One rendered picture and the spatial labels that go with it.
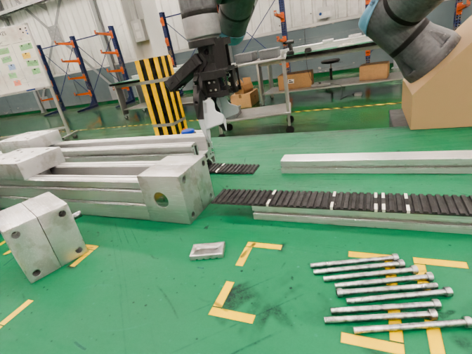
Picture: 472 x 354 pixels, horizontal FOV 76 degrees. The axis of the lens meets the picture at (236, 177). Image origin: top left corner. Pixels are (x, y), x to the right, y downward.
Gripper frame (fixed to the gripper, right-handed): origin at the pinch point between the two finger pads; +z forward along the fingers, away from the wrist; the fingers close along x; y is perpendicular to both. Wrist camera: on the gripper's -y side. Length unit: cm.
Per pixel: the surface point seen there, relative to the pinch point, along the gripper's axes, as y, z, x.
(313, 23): -96, -37, 745
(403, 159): 39.6, 6.8, -1.8
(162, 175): 1.6, 0.4, -23.7
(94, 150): -35.3, 1.8, -4.9
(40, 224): -11.3, 1.9, -38.3
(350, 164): 30.4, 7.7, -1.9
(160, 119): -213, 50, 250
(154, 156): -15.6, 4.1, -4.9
